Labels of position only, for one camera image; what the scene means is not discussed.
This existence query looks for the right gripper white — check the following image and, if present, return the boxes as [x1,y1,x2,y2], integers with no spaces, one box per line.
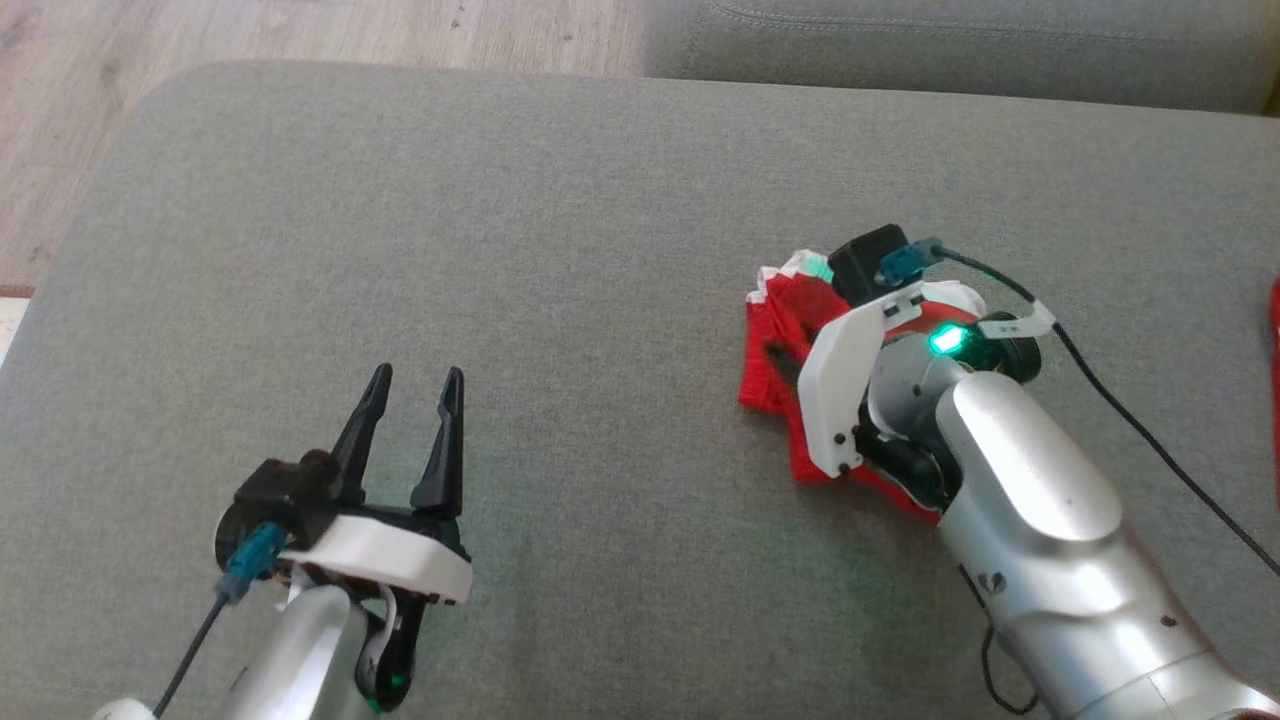
[797,282,928,478]

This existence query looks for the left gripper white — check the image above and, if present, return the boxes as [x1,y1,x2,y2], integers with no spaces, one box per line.
[278,362,475,607]

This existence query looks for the red mesh garment white band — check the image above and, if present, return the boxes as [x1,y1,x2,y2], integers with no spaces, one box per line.
[738,248,991,523]

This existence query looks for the red Bulls basketball jersey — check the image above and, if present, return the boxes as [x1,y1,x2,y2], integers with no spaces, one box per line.
[1268,275,1280,481]

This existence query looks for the large grey sofa seat cushion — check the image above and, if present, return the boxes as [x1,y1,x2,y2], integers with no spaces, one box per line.
[0,60,1280,720]

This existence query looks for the grey stitched sofa cushion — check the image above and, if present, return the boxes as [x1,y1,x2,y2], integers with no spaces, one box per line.
[645,0,1280,116]

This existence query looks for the white floor mat brown edge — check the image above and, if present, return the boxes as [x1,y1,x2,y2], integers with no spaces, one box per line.
[0,285,36,373]

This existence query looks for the white cable tag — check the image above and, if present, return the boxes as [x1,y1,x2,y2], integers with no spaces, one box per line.
[978,300,1057,341]

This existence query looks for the thin black looped cable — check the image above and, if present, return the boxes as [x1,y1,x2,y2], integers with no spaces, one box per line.
[958,565,1043,717]

